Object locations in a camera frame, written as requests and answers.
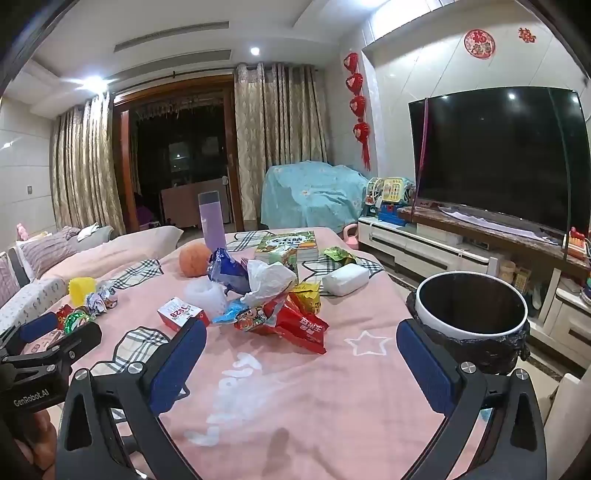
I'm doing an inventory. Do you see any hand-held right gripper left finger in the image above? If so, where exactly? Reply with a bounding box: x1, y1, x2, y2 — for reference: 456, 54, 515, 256
55, 318, 208, 480

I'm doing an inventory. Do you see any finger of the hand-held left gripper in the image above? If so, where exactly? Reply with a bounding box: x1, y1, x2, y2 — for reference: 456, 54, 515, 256
0, 311, 59, 358
21, 320, 103, 370

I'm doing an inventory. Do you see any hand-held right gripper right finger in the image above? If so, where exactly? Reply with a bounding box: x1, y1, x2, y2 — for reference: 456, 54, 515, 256
396, 318, 548, 480

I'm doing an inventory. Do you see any white bin with black bag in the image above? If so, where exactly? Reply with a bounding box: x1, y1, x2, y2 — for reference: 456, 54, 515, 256
406, 271, 532, 376

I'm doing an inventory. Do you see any small red and white box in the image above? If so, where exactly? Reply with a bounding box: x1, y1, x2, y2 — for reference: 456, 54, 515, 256
157, 296, 211, 334

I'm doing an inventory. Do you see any blue spoon-shaped wrapper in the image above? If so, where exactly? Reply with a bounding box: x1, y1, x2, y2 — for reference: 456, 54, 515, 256
211, 298, 250, 325

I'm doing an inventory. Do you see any blue foil snack bag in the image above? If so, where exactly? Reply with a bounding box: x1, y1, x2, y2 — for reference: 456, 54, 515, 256
207, 248, 252, 296

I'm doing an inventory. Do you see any white tissue pack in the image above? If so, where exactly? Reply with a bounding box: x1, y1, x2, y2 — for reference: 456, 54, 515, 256
322, 263, 370, 297

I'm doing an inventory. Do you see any red snack bag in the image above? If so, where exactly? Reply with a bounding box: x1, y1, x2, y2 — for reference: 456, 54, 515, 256
235, 295, 329, 355

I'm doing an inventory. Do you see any white plastic bag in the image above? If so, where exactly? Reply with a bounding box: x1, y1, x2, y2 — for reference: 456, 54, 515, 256
240, 259, 298, 308

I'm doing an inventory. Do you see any green snack box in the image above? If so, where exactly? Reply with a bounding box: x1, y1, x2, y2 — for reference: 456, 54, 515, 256
287, 281, 322, 315

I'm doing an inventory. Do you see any person's left hand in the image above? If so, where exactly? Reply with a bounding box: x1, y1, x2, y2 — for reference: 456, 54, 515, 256
25, 408, 58, 467

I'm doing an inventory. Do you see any red and green candy wrapper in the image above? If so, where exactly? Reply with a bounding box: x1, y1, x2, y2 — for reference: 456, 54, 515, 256
55, 305, 93, 334

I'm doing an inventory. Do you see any crumpled silver wrapper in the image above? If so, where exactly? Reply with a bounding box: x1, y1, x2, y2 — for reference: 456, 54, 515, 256
84, 284, 121, 317

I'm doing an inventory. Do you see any yellow cup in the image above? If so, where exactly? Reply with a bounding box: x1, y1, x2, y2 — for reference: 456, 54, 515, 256
68, 277, 95, 306

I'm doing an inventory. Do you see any striped pink pillow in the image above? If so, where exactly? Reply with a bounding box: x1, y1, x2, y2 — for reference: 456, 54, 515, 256
16, 226, 81, 280

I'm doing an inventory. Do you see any sofa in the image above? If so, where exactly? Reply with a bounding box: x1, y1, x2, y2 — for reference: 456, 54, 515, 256
0, 224, 185, 333

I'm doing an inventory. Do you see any apple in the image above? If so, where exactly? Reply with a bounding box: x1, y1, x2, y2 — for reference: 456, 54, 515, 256
179, 243, 214, 278

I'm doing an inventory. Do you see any white television cabinet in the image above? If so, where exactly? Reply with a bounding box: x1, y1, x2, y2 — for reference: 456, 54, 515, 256
358, 205, 591, 370

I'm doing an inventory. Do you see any green snack wrapper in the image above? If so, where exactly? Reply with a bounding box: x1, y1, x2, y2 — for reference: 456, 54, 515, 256
323, 247, 357, 268

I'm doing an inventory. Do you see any purple bottle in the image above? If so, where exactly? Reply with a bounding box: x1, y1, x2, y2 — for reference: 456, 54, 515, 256
198, 191, 227, 252

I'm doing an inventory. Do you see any beige patterned curtain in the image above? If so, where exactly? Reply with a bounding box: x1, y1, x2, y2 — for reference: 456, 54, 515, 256
50, 90, 126, 236
233, 61, 331, 229

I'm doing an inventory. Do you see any stack of picture books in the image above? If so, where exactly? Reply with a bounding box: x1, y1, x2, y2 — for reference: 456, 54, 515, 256
254, 231, 319, 268

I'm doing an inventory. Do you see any yellow toy phone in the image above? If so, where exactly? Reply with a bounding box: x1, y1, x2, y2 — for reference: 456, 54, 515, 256
366, 176, 416, 227

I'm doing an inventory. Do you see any red toy telephone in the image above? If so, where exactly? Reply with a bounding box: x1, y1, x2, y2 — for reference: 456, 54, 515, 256
567, 226, 588, 261

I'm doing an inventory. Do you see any teal cloth covered furniture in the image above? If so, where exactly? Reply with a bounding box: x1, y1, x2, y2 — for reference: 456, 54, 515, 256
261, 161, 370, 234

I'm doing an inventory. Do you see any wooden framed glass door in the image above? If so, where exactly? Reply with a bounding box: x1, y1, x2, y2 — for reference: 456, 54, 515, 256
111, 74, 243, 232

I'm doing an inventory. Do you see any black flat television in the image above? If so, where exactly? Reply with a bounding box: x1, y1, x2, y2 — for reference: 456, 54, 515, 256
408, 88, 586, 236

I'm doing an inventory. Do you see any ceiling air vent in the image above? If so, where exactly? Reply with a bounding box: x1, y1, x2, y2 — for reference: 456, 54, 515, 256
113, 21, 230, 52
115, 50, 232, 77

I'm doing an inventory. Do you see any red heart hanging ornament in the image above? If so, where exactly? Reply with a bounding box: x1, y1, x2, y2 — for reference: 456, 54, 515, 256
343, 52, 371, 169

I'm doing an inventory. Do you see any round red wall sticker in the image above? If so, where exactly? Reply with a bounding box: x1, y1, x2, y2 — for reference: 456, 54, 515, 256
464, 28, 496, 60

